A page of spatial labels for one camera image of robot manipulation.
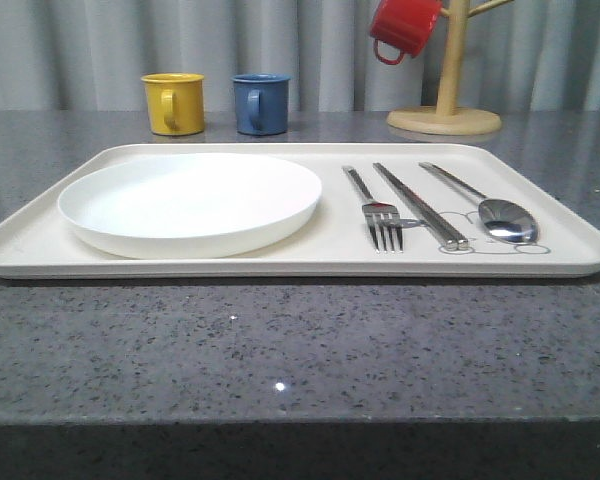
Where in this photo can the silver metal fork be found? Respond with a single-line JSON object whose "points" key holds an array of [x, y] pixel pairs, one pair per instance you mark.
{"points": [[380, 217]]}

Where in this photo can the white round plate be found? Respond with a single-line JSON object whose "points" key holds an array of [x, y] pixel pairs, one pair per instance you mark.
{"points": [[189, 206]]}

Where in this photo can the silver metal spoon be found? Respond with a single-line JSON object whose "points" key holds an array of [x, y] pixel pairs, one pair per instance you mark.
{"points": [[502, 219]]}

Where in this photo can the blue mug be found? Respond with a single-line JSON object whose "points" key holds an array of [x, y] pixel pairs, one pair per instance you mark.
{"points": [[261, 103]]}

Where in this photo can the yellow mug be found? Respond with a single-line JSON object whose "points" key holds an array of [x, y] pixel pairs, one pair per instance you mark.
{"points": [[175, 103]]}

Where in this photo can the wooden mug tree stand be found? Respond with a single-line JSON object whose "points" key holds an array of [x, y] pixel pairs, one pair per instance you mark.
{"points": [[446, 117]]}

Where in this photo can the red mug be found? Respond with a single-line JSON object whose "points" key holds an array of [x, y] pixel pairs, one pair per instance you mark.
{"points": [[405, 25]]}

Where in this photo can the grey curtain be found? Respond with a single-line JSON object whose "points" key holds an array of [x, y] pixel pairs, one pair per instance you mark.
{"points": [[90, 55]]}

